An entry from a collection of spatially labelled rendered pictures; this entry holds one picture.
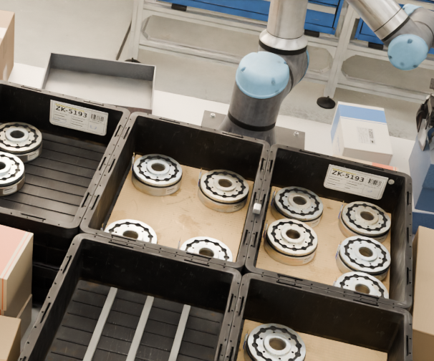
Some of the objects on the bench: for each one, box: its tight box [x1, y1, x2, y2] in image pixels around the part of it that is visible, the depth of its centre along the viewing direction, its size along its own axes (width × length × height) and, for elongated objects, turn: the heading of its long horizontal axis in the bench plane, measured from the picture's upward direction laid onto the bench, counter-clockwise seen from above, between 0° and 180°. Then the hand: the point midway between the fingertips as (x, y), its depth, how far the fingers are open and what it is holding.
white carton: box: [330, 102, 393, 165], centre depth 226 cm, size 20×12×9 cm, turn 167°
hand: (425, 144), depth 216 cm, fingers closed
